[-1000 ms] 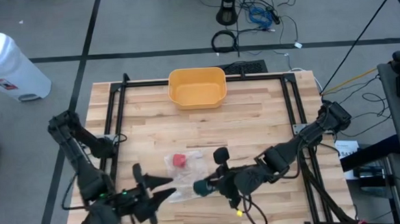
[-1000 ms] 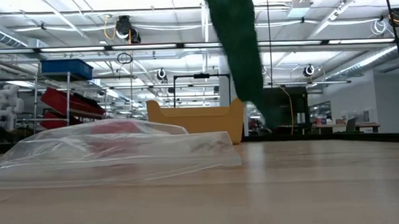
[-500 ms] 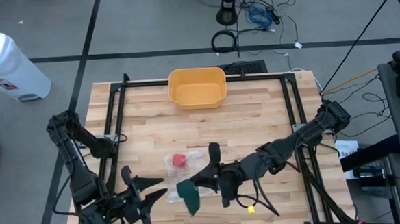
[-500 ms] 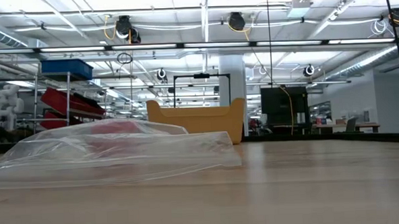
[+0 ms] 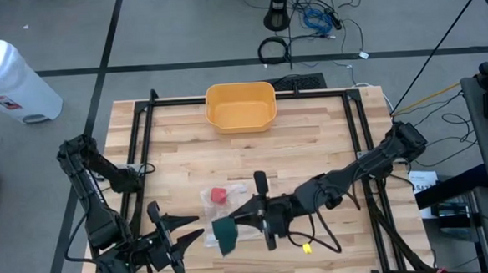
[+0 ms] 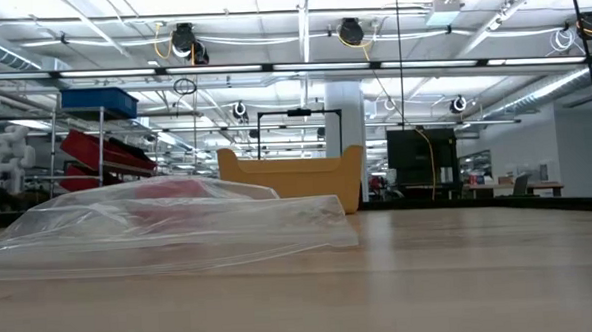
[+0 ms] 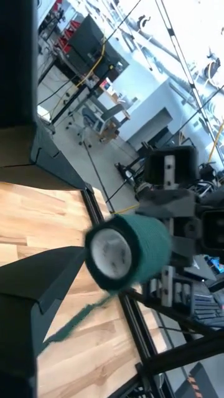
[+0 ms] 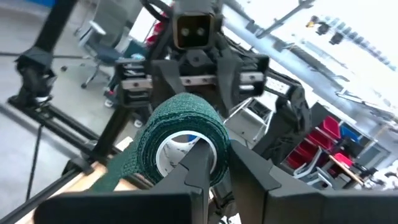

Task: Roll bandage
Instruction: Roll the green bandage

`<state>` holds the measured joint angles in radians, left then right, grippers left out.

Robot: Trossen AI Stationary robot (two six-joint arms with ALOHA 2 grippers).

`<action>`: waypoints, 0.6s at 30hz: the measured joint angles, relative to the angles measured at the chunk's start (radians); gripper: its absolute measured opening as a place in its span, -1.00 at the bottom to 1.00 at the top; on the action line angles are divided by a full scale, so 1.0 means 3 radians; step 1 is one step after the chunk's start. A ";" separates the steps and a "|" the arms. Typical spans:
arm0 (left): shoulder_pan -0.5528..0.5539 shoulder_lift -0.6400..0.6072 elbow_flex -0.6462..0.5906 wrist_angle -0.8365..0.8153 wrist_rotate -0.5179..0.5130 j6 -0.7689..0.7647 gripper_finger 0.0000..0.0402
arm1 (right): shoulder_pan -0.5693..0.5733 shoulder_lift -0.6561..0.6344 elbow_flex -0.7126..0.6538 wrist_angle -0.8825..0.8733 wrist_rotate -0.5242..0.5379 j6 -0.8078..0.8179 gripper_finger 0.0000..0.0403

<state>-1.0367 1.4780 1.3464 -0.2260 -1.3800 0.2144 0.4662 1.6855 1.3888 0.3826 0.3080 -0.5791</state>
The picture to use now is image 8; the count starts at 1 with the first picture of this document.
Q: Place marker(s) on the office chair blue seat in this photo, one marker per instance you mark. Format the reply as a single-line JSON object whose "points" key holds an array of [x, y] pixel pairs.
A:
{"points": [[107, 54]]}

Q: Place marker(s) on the red and black object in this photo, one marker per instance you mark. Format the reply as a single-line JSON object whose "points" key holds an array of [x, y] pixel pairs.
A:
{"points": [[155, 34]]}

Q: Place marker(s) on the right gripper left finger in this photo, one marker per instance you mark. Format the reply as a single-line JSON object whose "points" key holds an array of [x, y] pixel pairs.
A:
{"points": [[196, 177]]}

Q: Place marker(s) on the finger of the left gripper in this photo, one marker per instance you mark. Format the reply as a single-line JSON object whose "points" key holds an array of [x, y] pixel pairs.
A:
{"points": [[229, 81], [166, 81]]}

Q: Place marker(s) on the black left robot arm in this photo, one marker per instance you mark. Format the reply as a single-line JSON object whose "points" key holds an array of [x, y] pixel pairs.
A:
{"points": [[289, 124]]}

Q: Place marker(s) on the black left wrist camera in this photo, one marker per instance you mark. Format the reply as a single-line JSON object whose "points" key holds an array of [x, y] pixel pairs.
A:
{"points": [[192, 31]]}

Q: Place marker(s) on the blue plastic bin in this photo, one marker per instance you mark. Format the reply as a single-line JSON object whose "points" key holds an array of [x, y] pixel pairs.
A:
{"points": [[349, 132]]}

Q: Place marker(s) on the dark green elastic bandage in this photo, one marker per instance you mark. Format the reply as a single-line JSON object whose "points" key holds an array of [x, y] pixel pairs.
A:
{"points": [[186, 115]]}

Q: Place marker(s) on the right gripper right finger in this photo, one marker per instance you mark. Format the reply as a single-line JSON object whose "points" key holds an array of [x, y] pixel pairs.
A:
{"points": [[248, 180]]}

